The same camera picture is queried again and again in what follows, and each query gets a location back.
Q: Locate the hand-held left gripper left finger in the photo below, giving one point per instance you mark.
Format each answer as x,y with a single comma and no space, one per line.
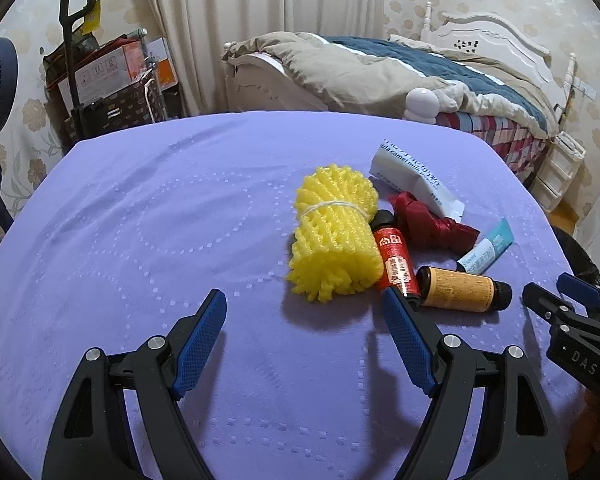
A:
200,340

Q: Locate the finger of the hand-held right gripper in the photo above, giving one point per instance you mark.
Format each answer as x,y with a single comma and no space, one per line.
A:
550,307
580,287

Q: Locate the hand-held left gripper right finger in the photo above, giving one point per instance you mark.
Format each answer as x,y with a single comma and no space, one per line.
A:
410,335

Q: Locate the trash bin with black liner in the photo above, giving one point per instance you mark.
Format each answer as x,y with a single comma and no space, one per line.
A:
577,255

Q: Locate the amber bottle with orange label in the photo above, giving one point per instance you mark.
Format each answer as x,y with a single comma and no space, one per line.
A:
455,287

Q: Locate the red bottle with black cap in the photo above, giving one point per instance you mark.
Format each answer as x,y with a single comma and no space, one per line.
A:
395,255

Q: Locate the teal small tube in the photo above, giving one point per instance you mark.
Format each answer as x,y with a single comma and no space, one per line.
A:
487,250

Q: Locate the dark red cloth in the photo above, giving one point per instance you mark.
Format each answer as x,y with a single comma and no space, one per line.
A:
425,220

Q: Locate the yellow foam fruit net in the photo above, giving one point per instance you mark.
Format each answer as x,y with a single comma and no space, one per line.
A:
335,230

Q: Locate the white and blue pouch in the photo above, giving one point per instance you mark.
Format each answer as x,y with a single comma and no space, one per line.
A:
405,170

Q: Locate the white drawer unit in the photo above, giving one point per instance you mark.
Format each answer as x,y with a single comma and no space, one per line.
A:
555,170

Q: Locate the plaid bed sheet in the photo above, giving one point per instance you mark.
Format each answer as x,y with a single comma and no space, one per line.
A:
505,140

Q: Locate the clear box with orange label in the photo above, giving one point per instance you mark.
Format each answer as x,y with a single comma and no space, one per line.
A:
162,67

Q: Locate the bed with grey duvet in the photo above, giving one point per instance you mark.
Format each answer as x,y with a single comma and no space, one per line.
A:
480,30

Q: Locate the blue and beige duvet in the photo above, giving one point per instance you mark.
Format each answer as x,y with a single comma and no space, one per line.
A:
330,70

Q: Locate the cardboard box with orange side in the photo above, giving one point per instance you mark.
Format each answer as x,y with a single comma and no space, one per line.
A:
105,70

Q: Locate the black hand trolley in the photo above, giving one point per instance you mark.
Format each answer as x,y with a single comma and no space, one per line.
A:
69,50

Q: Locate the cream curtain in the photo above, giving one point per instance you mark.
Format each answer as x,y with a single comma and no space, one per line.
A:
255,10

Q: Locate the yellow tag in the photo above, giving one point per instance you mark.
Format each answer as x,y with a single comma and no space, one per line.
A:
92,17

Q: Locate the wall socket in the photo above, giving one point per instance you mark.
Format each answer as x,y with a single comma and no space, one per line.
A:
586,89

